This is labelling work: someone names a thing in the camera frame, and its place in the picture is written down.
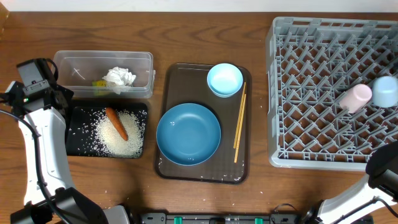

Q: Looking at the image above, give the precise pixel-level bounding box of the white pink cup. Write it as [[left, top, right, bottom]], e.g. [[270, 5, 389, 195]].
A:
[[339, 84, 373, 113]]

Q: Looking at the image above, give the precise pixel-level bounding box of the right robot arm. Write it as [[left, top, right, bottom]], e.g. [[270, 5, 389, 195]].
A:
[[300, 141, 397, 224]]

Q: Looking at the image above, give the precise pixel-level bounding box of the pile of white rice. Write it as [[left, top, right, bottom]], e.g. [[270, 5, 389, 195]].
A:
[[74, 108, 147, 159]]

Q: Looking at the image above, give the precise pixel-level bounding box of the brown serving tray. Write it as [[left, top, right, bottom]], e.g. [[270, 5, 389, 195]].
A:
[[155, 63, 251, 184]]

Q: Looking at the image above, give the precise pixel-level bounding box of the orange carrot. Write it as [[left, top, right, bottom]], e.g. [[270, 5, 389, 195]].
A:
[[105, 108, 128, 141]]

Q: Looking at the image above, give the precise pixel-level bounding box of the dark blue plate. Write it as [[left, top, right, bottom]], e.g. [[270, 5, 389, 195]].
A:
[[156, 103, 221, 166]]

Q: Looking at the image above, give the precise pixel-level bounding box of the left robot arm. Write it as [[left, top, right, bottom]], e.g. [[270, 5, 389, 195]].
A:
[[1, 58, 130, 223]]

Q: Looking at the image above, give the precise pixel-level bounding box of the yellow pandan cake wrapper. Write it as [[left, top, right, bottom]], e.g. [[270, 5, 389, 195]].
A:
[[91, 80, 108, 96]]

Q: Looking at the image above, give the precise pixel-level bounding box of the clear plastic container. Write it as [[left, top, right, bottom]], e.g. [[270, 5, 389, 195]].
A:
[[53, 50, 155, 98]]

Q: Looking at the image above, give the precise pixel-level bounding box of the wooden chopstick right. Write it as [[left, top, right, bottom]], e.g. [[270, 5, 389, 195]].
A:
[[234, 94, 246, 163]]

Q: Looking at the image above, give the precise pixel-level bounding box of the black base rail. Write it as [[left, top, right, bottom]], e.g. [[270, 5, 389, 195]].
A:
[[138, 212, 300, 224]]

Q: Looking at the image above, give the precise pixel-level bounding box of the wooden chopstick left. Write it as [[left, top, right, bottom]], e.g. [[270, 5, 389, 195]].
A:
[[233, 82, 246, 149]]

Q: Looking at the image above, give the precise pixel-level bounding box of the white tissue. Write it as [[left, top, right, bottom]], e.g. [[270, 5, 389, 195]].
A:
[[102, 67, 136, 95]]

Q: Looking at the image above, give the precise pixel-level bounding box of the light blue cup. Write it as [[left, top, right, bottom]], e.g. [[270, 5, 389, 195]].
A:
[[372, 76, 397, 108]]

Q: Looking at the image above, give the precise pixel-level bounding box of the grey dishwasher rack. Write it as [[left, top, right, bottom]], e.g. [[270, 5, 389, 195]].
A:
[[266, 17, 397, 171]]

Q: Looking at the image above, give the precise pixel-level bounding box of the wooden chopstick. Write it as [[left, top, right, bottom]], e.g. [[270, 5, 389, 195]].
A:
[[233, 82, 246, 149], [234, 94, 246, 163]]

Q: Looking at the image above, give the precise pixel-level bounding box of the light blue bowl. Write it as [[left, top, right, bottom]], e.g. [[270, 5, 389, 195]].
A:
[[206, 63, 244, 98]]

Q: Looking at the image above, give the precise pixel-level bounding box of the black plastic tray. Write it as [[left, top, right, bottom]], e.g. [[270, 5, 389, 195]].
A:
[[64, 101, 149, 159]]

